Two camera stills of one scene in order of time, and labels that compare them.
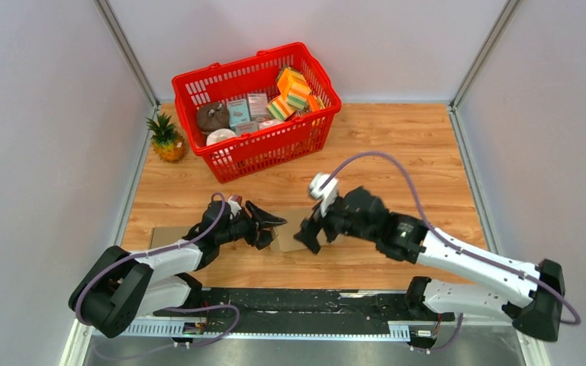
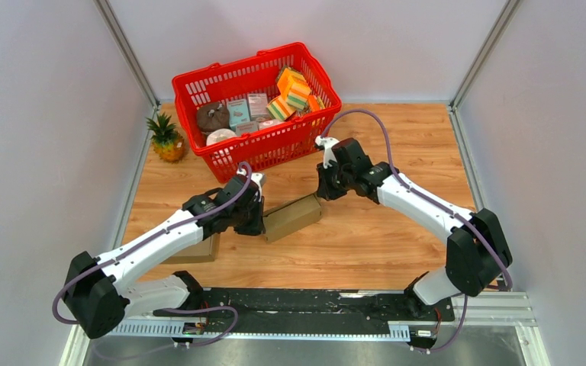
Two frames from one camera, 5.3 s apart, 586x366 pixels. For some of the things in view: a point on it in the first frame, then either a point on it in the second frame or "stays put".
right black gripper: (307, 233) to (324, 191)
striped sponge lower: (280, 109) stays put
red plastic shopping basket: (253, 73) stays put
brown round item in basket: (212, 116) stays put
